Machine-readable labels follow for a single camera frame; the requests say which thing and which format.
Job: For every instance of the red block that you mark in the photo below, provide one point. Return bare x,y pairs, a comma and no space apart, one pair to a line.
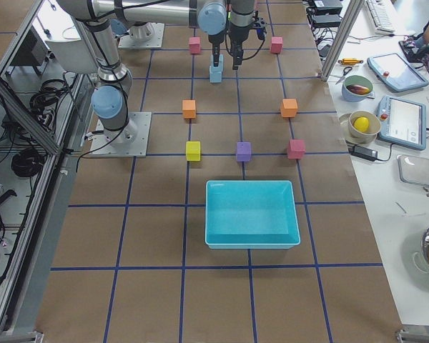
296,149
276,45

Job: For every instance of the purple block right side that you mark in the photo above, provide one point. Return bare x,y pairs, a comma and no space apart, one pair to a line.
243,151

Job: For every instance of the teach pendant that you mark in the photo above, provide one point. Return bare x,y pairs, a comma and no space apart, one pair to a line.
396,73
402,122

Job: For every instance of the red block front left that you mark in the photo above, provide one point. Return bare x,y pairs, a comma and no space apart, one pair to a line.
276,45

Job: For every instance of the yellow foam block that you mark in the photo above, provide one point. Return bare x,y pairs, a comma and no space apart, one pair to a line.
193,151

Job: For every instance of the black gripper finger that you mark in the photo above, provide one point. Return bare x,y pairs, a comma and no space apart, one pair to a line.
216,61
237,56

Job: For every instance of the beige bowl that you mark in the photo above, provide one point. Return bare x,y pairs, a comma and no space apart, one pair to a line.
372,132

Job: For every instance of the yellow lemon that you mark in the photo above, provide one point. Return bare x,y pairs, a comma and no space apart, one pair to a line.
361,124

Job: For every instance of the lower teach pendant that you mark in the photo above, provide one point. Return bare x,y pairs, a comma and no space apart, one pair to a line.
402,122

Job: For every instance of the red block front right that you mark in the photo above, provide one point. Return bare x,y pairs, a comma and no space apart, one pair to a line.
296,149

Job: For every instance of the orange block front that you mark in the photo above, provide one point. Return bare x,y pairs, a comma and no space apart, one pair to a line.
288,108

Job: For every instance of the green bowl with fruit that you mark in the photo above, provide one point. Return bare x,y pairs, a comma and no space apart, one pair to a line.
356,88

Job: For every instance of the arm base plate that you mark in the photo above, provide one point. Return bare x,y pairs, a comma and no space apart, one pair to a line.
133,140
147,36

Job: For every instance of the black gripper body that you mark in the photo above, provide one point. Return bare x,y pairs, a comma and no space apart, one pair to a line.
239,35
214,40

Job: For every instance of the white keyboard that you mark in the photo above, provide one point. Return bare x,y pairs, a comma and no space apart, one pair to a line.
378,16

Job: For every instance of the black power adapter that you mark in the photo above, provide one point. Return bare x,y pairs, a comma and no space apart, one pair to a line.
363,152

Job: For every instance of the scissors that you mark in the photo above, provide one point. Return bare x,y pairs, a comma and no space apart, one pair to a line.
345,72

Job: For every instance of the cyan plastic bin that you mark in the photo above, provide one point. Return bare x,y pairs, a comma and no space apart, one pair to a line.
257,214

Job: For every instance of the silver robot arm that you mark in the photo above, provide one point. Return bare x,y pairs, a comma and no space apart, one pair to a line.
246,7
110,101

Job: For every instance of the upper teach pendant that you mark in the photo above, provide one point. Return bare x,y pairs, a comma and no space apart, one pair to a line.
396,73

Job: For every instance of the yellow clamp tool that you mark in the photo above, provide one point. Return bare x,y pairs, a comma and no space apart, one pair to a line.
350,61

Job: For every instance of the red block near arm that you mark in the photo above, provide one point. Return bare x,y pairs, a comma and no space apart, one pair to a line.
195,45

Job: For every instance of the orange block near arm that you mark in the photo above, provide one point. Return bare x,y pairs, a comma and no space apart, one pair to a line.
189,109

